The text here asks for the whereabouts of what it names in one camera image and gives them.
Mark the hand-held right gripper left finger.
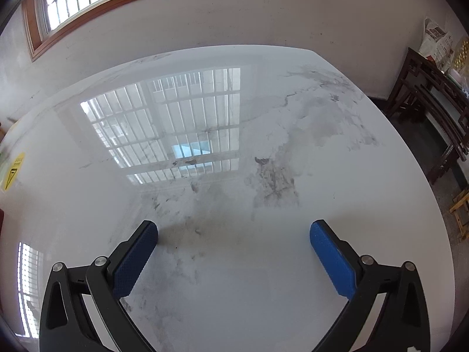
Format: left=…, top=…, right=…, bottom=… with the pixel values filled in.
left=38, top=220, right=159, bottom=352

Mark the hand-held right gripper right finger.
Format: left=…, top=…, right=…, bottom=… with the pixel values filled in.
left=310, top=220, right=431, bottom=352

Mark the pale yellow wooden stool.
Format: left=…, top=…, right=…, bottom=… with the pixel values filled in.
left=450, top=190, right=469, bottom=243

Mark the yellow round sticker black symbol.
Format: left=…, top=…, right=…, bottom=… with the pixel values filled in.
left=3, top=152, right=26, bottom=191

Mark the dark wooden chair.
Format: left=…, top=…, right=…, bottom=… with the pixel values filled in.
left=383, top=47, right=469, bottom=185

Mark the gold tree ornament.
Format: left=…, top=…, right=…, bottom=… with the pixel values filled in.
left=449, top=38, right=469, bottom=74

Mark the folded newspaper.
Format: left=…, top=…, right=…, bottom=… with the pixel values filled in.
left=419, top=16, right=455, bottom=72

